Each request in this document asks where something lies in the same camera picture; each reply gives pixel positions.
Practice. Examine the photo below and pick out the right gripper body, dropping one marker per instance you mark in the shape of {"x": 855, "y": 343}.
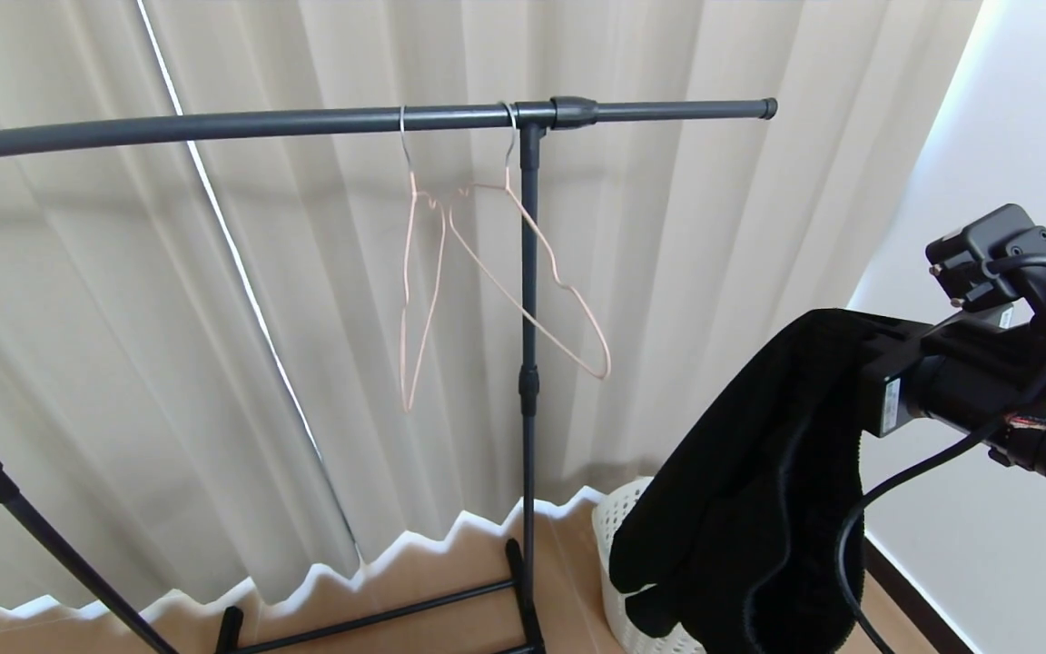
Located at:
{"x": 941, "y": 381}

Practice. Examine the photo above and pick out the black garment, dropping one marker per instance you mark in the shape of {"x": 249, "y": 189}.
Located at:
{"x": 741, "y": 500}

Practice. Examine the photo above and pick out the white laundry basket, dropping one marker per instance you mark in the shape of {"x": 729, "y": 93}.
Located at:
{"x": 614, "y": 527}

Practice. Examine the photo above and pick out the pink clothes hanger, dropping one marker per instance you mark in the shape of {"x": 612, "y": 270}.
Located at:
{"x": 487, "y": 258}
{"x": 403, "y": 318}

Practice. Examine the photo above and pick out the black clothes rack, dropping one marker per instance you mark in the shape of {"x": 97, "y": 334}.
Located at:
{"x": 214, "y": 126}

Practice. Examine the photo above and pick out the beige curtain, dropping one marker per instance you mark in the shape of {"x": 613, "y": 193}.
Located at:
{"x": 78, "y": 318}

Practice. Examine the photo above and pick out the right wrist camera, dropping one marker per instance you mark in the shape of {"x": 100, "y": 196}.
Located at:
{"x": 995, "y": 245}

